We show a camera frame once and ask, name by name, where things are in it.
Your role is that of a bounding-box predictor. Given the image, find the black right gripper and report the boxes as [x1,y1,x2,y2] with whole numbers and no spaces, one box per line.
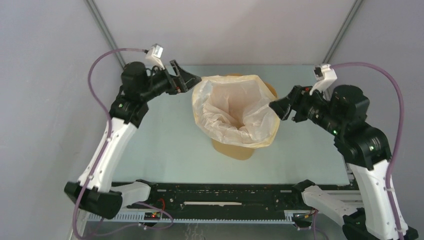
[268,83,343,135]

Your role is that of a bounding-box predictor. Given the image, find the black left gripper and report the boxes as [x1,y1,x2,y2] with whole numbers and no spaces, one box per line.
[140,60,201,102]

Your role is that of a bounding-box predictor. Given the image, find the translucent white trash bag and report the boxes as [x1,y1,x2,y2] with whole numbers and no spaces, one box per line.
[191,74,280,149]

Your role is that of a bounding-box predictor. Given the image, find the orange plastic trash bin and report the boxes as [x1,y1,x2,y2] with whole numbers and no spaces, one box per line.
[211,73,278,162]

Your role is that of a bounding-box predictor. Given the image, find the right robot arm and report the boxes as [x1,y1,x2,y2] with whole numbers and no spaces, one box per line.
[269,85,419,240]

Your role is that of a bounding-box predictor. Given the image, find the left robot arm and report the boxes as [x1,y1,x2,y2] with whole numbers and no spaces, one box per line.
[64,60,202,220]

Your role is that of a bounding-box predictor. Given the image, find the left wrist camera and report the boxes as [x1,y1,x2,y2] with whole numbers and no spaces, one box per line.
[145,43,165,70]

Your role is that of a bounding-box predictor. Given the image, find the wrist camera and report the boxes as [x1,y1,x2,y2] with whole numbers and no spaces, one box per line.
[145,43,165,70]
[309,64,338,96]

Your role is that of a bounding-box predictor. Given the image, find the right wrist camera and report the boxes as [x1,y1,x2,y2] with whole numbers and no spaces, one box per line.
[309,64,338,96]

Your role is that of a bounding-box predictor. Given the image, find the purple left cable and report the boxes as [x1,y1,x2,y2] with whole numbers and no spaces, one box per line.
[72,48,148,240]

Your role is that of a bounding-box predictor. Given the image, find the purple cable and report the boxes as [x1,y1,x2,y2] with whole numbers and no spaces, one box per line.
[331,62,406,240]
[72,48,148,240]

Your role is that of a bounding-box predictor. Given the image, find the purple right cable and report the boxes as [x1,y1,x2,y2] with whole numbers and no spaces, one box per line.
[331,62,406,240]

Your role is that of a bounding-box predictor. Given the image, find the left corner frame post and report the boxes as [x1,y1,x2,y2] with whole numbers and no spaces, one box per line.
[83,0,118,51]

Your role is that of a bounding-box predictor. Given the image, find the corner frame post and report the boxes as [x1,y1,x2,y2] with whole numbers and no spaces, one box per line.
[322,0,365,63]
[83,0,118,51]

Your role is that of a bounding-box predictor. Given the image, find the right corner frame post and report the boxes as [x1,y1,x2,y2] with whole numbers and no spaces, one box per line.
[322,0,365,63]

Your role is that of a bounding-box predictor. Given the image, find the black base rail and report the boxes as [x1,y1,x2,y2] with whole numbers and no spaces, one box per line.
[82,181,362,226]

